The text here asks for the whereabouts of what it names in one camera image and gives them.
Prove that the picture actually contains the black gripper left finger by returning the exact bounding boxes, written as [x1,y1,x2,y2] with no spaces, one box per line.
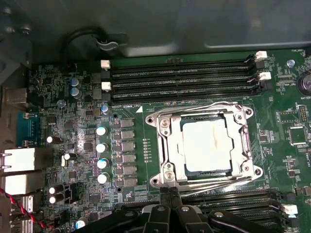
[82,187,173,233]

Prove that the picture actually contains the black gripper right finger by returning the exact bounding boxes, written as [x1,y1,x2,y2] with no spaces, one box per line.
[171,188,286,233]

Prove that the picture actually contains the wire locking lever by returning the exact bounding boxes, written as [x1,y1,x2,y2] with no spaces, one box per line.
[179,176,254,195]
[155,101,240,116]

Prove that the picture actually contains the metal socket cover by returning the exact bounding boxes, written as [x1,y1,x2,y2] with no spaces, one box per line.
[167,112,251,183]

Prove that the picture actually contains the silver square CPU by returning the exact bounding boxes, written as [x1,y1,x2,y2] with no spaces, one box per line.
[181,119,234,172]

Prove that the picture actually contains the CPU socket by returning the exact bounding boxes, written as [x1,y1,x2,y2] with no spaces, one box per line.
[145,101,264,195]

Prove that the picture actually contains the green motherboard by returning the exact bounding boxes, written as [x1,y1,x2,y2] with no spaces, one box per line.
[14,50,311,233]

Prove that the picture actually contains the round coin battery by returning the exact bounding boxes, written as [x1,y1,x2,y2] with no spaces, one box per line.
[296,70,311,98]

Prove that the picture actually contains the red black twisted wire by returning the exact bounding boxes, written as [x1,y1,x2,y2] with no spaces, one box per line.
[0,188,54,230]

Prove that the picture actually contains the grey cable clip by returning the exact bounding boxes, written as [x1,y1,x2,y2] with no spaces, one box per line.
[96,40,120,51]

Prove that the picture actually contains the black cable loop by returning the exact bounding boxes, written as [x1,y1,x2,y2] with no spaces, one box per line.
[60,26,109,65]

